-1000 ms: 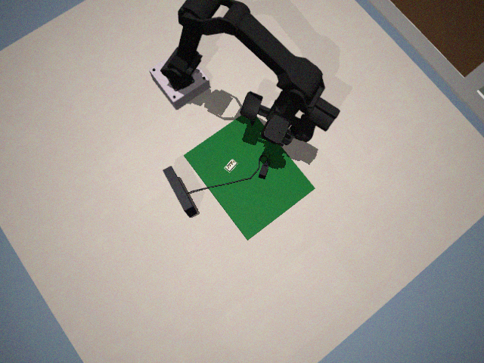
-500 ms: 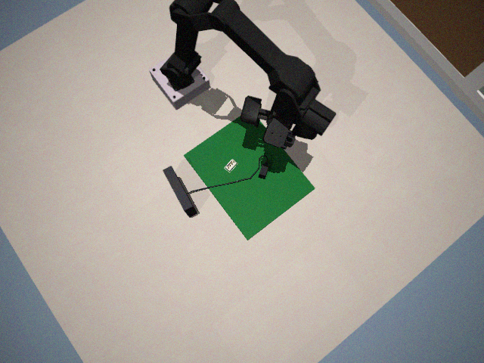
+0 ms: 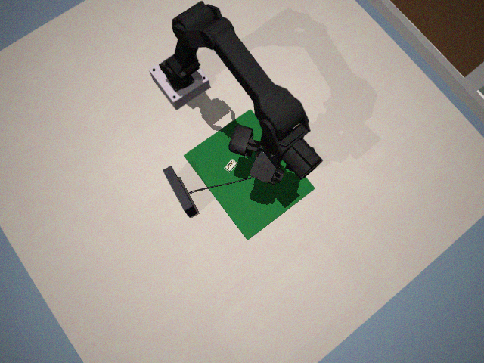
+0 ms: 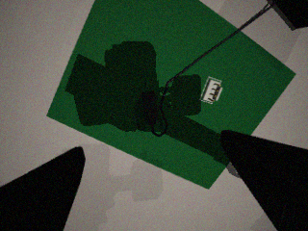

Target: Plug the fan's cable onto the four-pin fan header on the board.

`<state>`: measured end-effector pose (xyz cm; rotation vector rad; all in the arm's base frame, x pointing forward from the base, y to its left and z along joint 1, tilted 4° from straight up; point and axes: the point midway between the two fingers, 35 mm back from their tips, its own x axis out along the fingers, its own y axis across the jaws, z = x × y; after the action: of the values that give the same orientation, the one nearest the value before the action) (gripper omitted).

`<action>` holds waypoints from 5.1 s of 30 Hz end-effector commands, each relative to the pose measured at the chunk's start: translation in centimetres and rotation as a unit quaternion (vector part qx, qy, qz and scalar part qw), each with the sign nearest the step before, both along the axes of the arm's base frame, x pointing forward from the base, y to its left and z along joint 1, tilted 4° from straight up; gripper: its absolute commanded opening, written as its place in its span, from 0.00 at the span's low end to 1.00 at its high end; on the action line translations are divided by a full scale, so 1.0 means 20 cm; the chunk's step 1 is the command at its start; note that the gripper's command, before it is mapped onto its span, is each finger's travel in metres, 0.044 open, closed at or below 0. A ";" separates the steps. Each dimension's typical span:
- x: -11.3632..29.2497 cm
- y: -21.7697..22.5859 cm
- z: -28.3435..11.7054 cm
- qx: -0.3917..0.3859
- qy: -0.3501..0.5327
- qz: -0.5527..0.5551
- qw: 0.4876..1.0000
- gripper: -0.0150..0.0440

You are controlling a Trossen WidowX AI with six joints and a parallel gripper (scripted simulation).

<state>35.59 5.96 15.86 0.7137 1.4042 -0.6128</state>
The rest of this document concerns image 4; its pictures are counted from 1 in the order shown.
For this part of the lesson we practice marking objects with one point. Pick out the green circuit board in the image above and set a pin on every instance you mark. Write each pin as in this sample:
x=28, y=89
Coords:
x=128, y=47

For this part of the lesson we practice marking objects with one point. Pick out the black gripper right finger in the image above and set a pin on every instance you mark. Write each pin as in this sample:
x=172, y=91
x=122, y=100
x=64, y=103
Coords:
x=276, y=174

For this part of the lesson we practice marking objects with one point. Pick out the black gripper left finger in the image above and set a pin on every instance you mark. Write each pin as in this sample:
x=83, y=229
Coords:
x=40, y=200

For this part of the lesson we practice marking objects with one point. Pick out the black cable with plug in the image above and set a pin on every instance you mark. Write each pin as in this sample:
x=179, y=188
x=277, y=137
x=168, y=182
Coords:
x=149, y=98

